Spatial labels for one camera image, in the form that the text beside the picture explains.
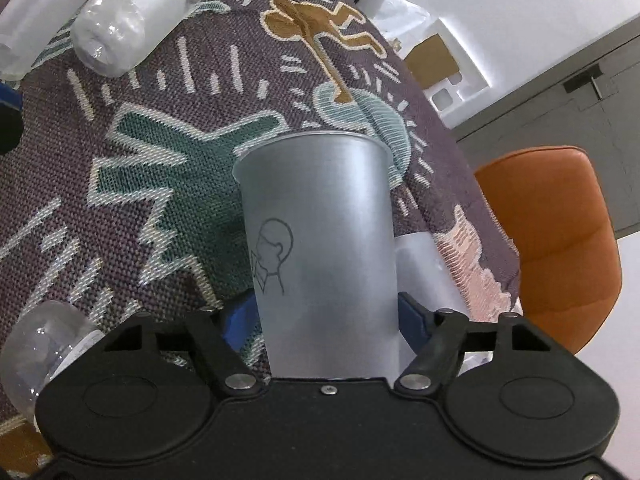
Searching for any clear bottle yellow label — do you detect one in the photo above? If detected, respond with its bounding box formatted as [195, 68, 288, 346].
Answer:
[1, 301, 104, 422]

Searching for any grey door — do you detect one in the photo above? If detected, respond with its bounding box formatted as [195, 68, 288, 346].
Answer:
[452, 18, 639, 237]

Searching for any large frosted plastic cup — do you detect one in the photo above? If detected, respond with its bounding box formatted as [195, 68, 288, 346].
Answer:
[1, 0, 87, 80]

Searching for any clear plastic jar white label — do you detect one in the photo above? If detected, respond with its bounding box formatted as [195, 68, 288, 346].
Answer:
[70, 0, 202, 78]

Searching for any orange leather chair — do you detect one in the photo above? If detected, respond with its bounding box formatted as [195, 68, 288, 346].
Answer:
[475, 145, 623, 353]

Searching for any patterned woven tablecloth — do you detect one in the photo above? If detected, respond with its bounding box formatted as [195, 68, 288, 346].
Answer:
[0, 0, 522, 480]

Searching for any grey frosted cup with drawing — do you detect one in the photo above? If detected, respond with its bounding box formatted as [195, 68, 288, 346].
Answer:
[233, 131, 400, 379]

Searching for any brown cardboard piece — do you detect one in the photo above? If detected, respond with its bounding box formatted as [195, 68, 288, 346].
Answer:
[405, 34, 459, 90]

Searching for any black door handle lock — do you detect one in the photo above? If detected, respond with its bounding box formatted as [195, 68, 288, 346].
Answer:
[563, 64, 603, 100]

